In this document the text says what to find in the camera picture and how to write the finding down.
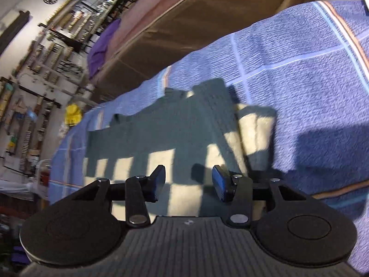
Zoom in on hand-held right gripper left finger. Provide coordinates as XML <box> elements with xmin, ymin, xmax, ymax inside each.
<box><xmin>71</xmin><ymin>165</ymin><xmax>167</xmax><ymax>228</ymax></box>

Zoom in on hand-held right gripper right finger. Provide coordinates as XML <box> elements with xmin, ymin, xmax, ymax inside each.
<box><xmin>212</xmin><ymin>165</ymin><xmax>307</xmax><ymax>228</ymax></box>

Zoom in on checkered knit sweater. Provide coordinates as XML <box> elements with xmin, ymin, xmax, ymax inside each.
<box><xmin>83</xmin><ymin>78</ymin><xmax>278</xmax><ymax>217</ymax></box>

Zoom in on yellow plastic object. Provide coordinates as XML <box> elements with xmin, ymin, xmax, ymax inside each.
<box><xmin>65</xmin><ymin>104</ymin><xmax>83</xmax><ymax>126</ymax></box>

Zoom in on white plastic container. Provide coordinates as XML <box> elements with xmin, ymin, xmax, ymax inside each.
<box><xmin>35</xmin><ymin>159</ymin><xmax>53</xmax><ymax>200</ymax></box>

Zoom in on blue striped blanket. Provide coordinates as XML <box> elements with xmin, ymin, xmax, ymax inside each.
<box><xmin>48</xmin><ymin>0</ymin><xmax>369</xmax><ymax>270</ymax></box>

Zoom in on purple cloth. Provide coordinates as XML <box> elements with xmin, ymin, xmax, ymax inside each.
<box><xmin>88</xmin><ymin>18</ymin><xmax>122</xmax><ymax>79</ymax></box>

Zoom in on brown mattress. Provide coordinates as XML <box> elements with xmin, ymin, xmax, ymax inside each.
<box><xmin>89</xmin><ymin>0</ymin><xmax>315</xmax><ymax>103</ymax></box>

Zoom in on wall rack of tools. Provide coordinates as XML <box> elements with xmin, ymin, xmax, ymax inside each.
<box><xmin>0</xmin><ymin>0</ymin><xmax>145</xmax><ymax>181</ymax></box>

